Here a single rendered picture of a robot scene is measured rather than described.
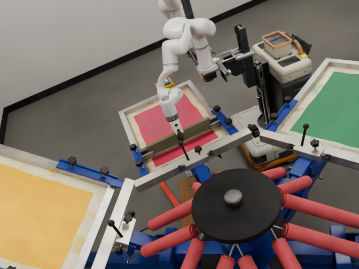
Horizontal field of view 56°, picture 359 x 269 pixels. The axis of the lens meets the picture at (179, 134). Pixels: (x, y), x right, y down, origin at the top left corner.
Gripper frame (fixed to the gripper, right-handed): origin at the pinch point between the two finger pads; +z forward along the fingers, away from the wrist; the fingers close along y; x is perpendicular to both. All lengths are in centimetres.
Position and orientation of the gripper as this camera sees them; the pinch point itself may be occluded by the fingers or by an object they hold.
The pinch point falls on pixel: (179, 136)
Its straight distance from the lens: 201.4
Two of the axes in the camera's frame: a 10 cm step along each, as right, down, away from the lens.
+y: -3.2, -5.2, 7.9
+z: 2.8, 7.4, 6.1
